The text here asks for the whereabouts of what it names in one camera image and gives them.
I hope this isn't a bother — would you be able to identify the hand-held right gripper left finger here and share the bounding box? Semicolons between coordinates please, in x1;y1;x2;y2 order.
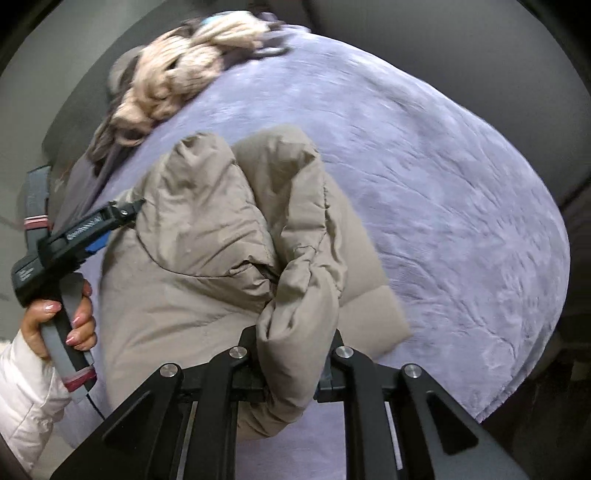
48;325;271;480

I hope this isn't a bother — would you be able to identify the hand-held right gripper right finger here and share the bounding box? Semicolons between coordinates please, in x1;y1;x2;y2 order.
315;328;532;480

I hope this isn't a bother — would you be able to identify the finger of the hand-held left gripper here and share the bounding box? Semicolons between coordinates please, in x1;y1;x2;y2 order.
107;198;147;228

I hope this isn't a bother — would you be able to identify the beige puffer jacket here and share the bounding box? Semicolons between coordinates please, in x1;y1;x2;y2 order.
95;124;413;439

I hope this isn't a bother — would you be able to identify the person's left forearm white sleeve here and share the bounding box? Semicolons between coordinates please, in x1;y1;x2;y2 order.
0;328;73;477

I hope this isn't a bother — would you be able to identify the person's left hand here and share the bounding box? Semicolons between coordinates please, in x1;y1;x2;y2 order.
21;279;98;361

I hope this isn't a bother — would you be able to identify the cream chunky knit cloth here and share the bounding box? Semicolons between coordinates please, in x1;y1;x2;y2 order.
113;10;272;136

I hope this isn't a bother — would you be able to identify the lavender plush blanket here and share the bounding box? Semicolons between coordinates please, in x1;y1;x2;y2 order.
51;28;571;480

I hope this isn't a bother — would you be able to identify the grey purple cloth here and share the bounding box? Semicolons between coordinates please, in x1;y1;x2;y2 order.
255;11;311;60

